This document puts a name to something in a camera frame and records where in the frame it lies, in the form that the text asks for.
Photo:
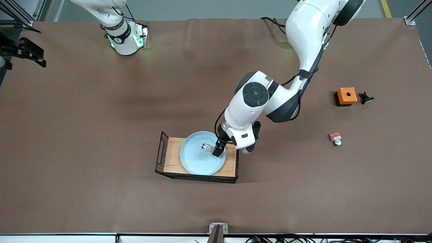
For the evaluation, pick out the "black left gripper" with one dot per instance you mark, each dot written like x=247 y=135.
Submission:
x=223 y=133

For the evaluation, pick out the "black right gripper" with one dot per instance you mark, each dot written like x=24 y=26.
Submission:
x=10 y=48

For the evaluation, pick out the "red push button switch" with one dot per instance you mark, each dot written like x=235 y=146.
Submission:
x=205 y=147

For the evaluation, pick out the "light blue round plate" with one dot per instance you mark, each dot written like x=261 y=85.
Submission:
x=195 y=162

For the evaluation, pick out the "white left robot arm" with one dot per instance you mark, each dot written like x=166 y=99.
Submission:
x=303 y=33

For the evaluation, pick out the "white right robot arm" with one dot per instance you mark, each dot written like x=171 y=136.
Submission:
x=125 y=40

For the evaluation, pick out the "black push button head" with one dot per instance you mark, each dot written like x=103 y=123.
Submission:
x=366 y=99

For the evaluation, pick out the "brown table cloth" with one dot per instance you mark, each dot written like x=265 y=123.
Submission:
x=101 y=135

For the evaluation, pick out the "orange grey contact block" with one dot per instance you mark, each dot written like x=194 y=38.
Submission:
x=335 y=137

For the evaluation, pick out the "aluminium frame profile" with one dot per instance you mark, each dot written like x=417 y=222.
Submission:
x=17 y=13
x=410 y=21

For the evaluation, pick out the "grey metal camera mount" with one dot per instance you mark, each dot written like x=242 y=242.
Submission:
x=212 y=226

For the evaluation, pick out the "orange button enclosure box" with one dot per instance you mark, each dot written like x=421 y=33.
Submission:
x=342 y=98

